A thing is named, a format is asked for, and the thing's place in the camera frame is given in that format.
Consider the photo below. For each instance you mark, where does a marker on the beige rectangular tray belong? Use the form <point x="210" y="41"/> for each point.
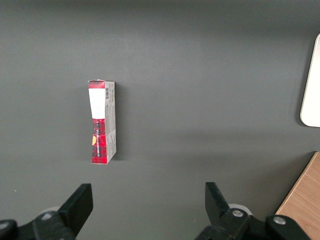
<point x="312" y="100"/>

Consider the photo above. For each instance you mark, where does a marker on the wooden drawer cabinet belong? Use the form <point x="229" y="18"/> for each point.
<point x="305" y="205"/>

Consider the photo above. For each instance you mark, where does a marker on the red plaid carton box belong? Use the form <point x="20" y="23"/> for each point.
<point x="100" y="140"/>

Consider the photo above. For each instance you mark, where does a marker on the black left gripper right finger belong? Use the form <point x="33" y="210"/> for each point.
<point x="220" y="215"/>

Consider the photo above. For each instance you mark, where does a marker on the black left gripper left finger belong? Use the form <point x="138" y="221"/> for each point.
<point x="75" y="210"/>

